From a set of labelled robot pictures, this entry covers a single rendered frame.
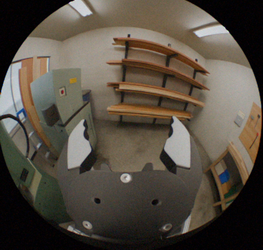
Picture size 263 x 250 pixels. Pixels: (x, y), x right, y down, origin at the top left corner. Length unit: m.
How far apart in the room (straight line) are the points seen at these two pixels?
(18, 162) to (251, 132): 3.15
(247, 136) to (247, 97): 0.81
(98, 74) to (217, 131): 3.42
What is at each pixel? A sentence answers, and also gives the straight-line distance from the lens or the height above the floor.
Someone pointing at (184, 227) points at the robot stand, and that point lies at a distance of 1.55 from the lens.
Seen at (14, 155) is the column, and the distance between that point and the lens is 0.77.
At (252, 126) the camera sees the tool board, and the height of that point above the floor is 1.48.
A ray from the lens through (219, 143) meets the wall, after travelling 2.57.
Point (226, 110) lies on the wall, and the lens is 2.52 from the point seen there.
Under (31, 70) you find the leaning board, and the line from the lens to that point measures 2.29.
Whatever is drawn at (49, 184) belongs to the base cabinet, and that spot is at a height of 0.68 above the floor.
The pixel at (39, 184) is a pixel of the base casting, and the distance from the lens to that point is 0.81.
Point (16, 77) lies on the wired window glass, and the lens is 2.34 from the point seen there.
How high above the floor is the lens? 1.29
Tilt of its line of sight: 33 degrees down
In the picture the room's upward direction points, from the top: 7 degrees clockwise
